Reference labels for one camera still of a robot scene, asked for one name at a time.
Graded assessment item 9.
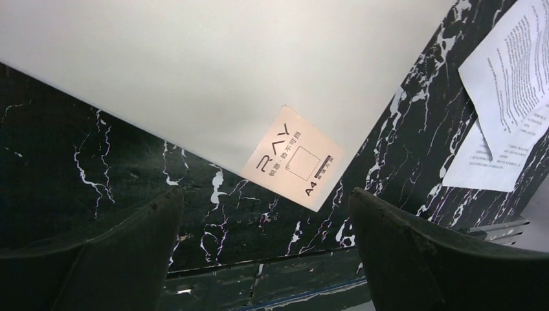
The aluminium frame rail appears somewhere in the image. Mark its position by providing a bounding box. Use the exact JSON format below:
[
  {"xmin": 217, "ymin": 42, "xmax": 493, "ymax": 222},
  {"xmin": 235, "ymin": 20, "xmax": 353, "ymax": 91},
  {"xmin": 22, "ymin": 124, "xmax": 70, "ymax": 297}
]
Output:
[{"xmin": 460, "ymin": 217, "xmax": 530, "ymax": 246}]

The white A4 file folder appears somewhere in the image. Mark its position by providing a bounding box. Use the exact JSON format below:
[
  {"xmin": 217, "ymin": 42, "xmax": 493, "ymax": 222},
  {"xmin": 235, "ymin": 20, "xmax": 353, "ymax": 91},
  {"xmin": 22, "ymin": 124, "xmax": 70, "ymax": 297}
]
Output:
[{"xmin": 1, "ymin": 1, "xmax": 453, "ymax": 211}]

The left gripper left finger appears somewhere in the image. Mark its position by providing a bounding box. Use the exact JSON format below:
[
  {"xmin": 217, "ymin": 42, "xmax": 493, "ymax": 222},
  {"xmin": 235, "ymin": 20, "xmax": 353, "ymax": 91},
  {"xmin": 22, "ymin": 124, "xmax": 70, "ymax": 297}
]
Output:
[{"xmin": 1, "ymin": 188, "xmax": 185, "ymax": 310}]

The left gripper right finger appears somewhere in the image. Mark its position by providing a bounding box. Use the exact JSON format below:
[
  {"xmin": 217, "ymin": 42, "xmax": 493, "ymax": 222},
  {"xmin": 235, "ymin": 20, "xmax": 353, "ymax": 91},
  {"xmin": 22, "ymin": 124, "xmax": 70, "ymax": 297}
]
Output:
[{"xmin": 348, "ymin": 188, "xmax": 548, "ymax": 310}]

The printed paper sheet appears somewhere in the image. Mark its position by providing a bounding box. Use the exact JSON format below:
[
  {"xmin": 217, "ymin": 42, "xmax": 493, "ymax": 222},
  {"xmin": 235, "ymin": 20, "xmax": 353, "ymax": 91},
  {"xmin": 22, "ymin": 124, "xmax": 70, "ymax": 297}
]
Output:
[
  {"xmin": 458, "ymin": 0, "xmax": 548, "ymax": 157},
  {"xmin": 442, "ymin": 104, "xmax": 548, "ymax": 192}
]

